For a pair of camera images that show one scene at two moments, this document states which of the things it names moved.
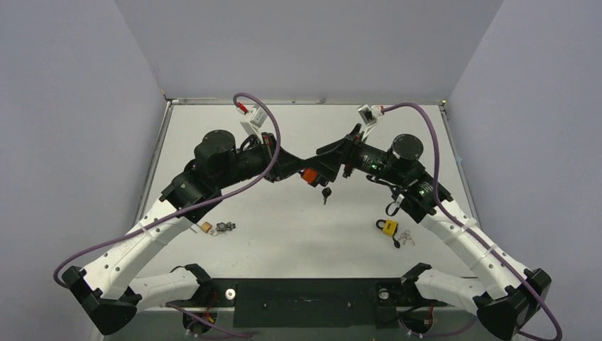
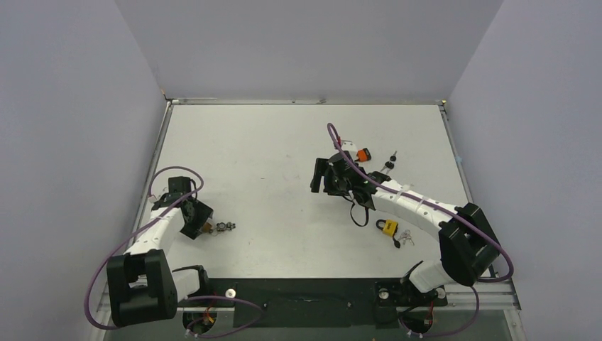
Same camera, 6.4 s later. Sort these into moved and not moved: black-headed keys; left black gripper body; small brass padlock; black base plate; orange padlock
Moved: black-headed keys; left black gripper body; orange padlock
Not moved: small brass padlock; black base plate
